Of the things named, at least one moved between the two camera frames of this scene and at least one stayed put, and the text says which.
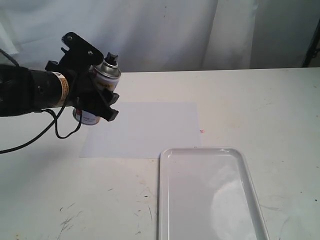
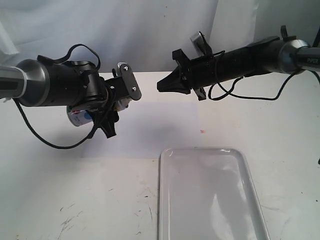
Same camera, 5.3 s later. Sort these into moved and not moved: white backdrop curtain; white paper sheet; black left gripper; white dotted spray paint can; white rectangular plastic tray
Moved: black left gripper; white dotted spray paint can
Not moved: white backdrop curtain; white rectangular plastic tray; white paper sheet
